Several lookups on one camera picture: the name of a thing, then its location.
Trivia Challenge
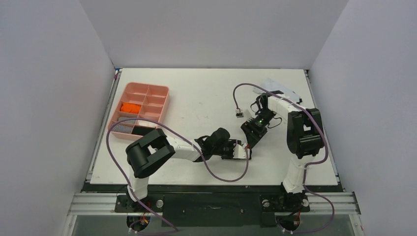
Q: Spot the grey striped rolled underwear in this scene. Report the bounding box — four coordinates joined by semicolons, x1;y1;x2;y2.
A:
111;124;134;134

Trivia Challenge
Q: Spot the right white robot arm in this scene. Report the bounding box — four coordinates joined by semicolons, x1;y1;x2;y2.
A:
241;93;325;211

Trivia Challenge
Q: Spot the orange underwear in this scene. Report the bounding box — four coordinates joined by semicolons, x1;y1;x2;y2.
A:
120;102;141;114

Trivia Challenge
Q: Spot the pink divided storage tray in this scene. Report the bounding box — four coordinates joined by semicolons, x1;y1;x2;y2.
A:
107;82;170;141

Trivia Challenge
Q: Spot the light blue underwear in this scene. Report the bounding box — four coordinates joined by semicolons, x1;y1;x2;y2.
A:
260;78;302;104

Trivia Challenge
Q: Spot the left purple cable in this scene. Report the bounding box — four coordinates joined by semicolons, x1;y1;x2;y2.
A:
106;118;251;236

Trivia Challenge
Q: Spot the white rolled underwear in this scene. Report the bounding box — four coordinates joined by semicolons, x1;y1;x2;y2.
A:
136;119;158;128

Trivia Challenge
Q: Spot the black rolled underwear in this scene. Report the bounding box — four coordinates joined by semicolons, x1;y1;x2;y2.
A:
131;126;154;136

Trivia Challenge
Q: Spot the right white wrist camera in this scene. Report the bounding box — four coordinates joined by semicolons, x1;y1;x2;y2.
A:
235;109;252;119

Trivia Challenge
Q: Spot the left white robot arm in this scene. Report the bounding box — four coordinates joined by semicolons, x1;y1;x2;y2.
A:
126;128;252;211

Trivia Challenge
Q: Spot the aluminium mounting rail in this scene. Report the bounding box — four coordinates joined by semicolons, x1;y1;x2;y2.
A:
66;191;361;217

